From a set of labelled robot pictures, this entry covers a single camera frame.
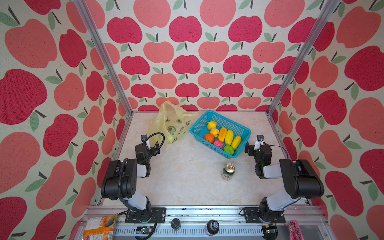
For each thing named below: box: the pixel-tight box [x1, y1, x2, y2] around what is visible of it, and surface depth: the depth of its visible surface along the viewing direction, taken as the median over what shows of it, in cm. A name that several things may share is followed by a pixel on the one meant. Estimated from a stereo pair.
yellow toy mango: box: [218, 127, 228, 143], surface depth 103 cm
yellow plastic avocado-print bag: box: [148, 100, 198, 144], surface depth 98 cm
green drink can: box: [222, 163, 236, 181], surface depth 81 cm
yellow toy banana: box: [224, 130, 234, 146], surface depth 102 cm
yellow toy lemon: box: [207, 121, 218, 130], surface depth 110 cm
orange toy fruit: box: [204, 133, 215, 144], surface depth 102 cm
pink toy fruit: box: [213, 139, 224, 149], surface depth 97 cm
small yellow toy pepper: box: [210, 128, 220, 138], surface depth 104 cm
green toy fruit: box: [223, 145, 235, 156], surface depth 94 cm
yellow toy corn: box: [231, 135, 241, 150], surface depth 101 cm
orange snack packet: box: [83, 213, 118, 240], surface depth 70 cm
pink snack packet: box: [285, 220, 305, 240], surface depth 70 cm
